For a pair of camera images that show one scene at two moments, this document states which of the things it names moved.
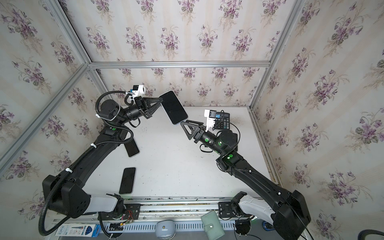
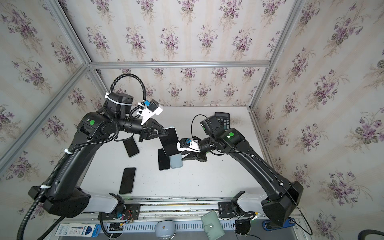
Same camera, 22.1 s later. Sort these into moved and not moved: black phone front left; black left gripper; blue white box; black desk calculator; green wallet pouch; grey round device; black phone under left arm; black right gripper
Moved: black right gripper; black left gripper
Not moved: blue white box; black phone front left; black desk calculator; grey round device; green wallet pouch; black phone under left arm
